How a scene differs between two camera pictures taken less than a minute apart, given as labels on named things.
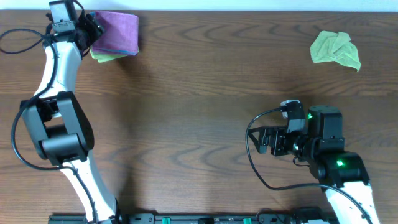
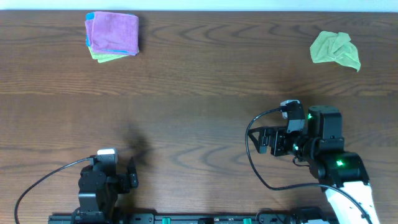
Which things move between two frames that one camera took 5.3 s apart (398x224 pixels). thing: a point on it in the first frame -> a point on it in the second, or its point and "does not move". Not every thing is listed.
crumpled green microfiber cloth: [329, 46] does not move
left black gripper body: [84, 26] -> [124, 183]
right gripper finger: [260, 144] does not move
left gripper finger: [99, 28] -> [133, 174]
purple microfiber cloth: [120, 31] does not move
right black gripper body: [285, 144] does not move
